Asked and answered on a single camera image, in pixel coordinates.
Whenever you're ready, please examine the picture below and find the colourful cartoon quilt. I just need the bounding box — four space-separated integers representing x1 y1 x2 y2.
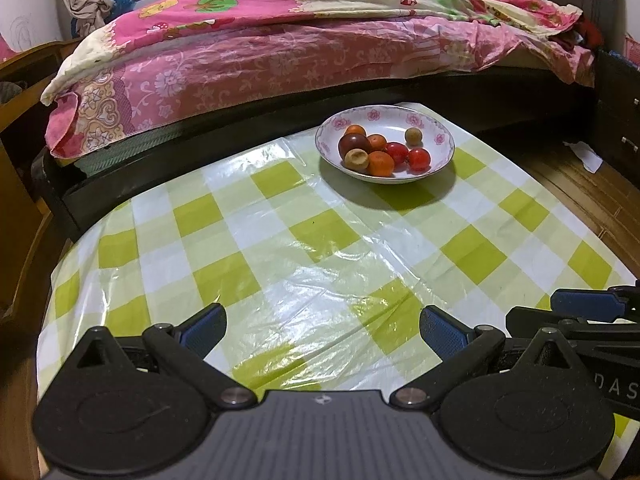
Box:
40 0 585 107

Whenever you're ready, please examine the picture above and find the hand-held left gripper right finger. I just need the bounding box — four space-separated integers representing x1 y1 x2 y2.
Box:
390 305 586 408

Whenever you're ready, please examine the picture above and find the large orange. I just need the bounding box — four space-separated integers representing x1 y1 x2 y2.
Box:
366 151 396 177

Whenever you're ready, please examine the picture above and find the white floral plate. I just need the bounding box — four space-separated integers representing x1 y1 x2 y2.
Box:
314 105 456 185

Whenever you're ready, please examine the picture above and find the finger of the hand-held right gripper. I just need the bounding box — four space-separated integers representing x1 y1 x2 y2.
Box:
550 285 640 323
505 307 640 347

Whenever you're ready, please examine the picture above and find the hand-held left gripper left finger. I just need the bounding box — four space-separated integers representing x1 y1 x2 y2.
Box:
70 302 258 408

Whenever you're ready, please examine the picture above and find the blue cloth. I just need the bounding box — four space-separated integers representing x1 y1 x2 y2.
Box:
70 0 133 37

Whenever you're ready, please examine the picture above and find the dark red plum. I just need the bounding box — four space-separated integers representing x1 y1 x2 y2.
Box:
338 132 372 160

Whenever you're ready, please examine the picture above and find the pink floral bedsheet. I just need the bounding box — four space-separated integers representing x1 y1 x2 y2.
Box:
45 17 598 160

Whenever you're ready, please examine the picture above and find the bed with pink quilt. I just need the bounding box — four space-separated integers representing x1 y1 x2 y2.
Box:
30 0 627 243

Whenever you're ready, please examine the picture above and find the white paper scrap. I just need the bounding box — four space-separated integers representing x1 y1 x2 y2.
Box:
562 140 604 175

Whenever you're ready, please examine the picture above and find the dark wooden nightstand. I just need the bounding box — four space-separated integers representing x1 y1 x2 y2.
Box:
595 35 640 177

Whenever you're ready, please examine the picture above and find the brown wooden cabinet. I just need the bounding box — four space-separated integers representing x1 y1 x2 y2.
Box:
0 39 81 321

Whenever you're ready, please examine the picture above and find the grey mattress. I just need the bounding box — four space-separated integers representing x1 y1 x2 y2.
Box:
75 122 213 177

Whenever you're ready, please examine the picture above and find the pink item on nightstand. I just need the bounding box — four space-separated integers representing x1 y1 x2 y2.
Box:
622 32 640 67

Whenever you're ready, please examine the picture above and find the red cloth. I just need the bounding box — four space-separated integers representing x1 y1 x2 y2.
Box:
550 14 604 50

